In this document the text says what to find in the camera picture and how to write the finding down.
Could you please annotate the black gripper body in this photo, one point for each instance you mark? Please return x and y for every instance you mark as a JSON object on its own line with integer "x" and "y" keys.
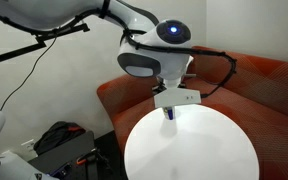
{"x": 160, "y": 87}

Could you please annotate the blue marker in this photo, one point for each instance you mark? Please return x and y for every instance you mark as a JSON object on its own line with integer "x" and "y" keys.
{"x": 169, "y": 112}

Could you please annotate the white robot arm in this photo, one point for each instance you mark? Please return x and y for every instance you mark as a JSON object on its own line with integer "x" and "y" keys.
{"x": 148, "y": 47}

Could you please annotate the round white table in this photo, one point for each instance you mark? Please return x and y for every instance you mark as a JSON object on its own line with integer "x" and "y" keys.
{"x": 199, "y": 144}

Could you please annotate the orange sofa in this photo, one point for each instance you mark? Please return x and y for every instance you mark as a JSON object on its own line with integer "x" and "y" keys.
{"x": 255, "y": 98}

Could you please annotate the lower black orange clamp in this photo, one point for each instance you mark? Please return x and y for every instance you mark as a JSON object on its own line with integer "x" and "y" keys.
{"x": 95, "y": 152}

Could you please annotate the black backpack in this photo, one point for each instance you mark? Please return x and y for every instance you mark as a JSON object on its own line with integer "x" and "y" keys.
{"x": 57, "y": 134}

